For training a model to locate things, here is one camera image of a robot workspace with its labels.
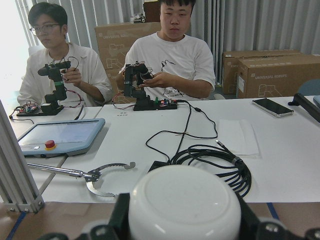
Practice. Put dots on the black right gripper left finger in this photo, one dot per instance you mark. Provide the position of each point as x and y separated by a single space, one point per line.
118 222

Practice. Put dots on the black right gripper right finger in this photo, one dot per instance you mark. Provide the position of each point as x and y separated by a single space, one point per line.
249 223

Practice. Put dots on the cream white plastic cup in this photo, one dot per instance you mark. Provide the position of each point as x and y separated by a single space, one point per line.
179 202

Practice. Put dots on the metal reacher grabber tool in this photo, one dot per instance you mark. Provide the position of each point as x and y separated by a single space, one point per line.
90 177

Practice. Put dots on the black power adapter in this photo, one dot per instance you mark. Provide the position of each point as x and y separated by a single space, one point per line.
157 164

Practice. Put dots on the left teach pendant tablet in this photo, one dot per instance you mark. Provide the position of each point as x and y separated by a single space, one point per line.
65 137

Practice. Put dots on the teach pendant tablet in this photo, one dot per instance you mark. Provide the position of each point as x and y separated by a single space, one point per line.
301 100
65 137

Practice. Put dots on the smartphone on table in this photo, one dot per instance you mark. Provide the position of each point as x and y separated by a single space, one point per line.
272 107

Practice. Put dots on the right teach pendant tablet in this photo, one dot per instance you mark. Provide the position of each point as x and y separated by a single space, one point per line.
301 100

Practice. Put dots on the person with glasses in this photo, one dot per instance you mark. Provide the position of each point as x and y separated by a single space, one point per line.
81 69

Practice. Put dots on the cardboard box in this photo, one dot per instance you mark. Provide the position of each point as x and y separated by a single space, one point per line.
278 76

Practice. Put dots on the person in white t-shirt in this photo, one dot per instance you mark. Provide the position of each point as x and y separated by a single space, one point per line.
182 65

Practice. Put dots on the aluminium frame post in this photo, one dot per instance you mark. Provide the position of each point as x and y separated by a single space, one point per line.
18 189

